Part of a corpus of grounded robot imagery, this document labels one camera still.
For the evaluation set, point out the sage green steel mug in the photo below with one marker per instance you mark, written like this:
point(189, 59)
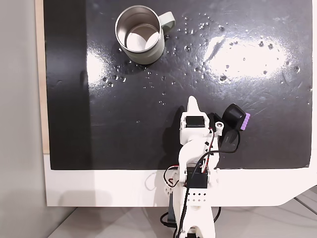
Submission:
point(148, 55)

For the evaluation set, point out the black camera box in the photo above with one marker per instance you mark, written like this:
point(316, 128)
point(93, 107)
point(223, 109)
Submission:
point(232, 116)

